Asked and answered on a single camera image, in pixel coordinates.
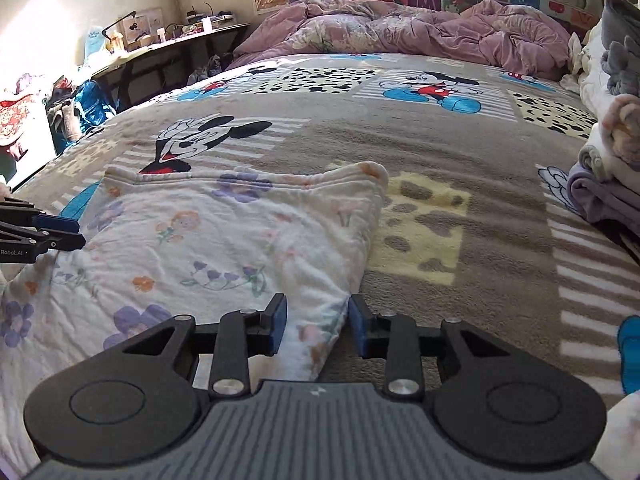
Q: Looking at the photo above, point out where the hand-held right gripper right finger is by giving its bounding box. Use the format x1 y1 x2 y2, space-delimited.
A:
348 294 508 402

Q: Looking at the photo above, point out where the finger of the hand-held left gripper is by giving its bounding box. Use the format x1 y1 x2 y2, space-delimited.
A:
0 198 81 234
0 224 86 251

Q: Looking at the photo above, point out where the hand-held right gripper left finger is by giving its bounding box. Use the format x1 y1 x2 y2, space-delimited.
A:
122 294 288 401

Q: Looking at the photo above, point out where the white floral garment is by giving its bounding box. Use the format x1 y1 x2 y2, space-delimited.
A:
0 160 391 471

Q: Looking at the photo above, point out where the grey clothes heap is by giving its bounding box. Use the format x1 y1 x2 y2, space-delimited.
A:
47 95 81 143

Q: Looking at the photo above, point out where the white folded clothes pile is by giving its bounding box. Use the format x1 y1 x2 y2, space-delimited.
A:
565 35 640 181

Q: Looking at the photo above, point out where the red floral cloth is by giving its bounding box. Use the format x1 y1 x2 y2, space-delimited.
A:
0 87 36 143

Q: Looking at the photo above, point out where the blue plastic bag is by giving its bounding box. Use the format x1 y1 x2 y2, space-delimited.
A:
72 80 118 128

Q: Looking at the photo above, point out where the light blue packet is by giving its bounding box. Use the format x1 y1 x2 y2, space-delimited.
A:
84 25 108 63

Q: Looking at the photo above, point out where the dark desk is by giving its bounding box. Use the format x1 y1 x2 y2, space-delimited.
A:
90 22 251 113

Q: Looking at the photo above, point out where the printed cartoon blanket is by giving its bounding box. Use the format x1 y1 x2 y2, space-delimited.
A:
10 52 640 480

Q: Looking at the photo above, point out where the small grey cloth bundle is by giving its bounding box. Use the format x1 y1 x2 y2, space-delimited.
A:
187 55 226 86

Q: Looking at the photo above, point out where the black desk lamp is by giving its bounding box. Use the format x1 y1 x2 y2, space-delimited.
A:
102 10 138 41

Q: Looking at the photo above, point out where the purple folded cloth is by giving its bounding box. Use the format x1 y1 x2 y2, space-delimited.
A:
567 162 640 238

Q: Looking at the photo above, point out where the purple duvet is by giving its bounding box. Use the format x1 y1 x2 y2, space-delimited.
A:
232 0 573 81

